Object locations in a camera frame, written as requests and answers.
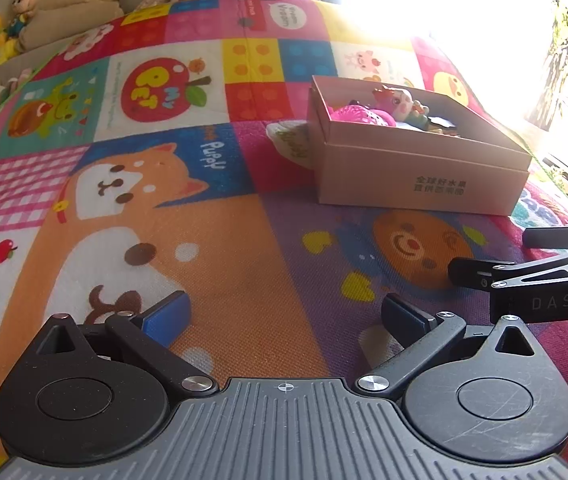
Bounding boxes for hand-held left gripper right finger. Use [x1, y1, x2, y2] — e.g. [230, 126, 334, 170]
[355, 293, 540, 394]

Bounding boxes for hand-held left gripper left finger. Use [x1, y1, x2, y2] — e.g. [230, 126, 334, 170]
[28, 290, 217, 395]

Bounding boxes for plush doll with red hat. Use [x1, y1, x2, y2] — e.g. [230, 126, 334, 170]
[6, 0, 39, 39]

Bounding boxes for black haired doll figure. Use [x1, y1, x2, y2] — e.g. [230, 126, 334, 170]
[426, 115, 460, 137]

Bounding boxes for pink plastic scoop net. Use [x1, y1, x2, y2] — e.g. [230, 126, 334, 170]
[331, 102, 397, 128]

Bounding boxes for white printed packet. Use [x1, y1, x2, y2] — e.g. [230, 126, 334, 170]
[266, 121, 315, 170]

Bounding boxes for colourful cartoon play mat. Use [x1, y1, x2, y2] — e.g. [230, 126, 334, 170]
[0, 0, 568, 480]

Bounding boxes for pink pig toy figure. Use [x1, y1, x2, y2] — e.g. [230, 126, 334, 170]
[371, 85, 415, 122]

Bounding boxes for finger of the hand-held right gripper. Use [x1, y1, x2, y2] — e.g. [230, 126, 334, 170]
[522, 219, 568, 250]
[447, 250, 568, 291]

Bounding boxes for beige pillows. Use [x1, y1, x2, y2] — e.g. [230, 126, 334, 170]
[18, 0, 127, 52]

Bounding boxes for brown cardboard box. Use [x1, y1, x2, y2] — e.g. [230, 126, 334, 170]
[306, 75, 533, 217]

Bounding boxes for yellow plush toy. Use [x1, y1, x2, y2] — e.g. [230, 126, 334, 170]
[0, 10, 20, 67]

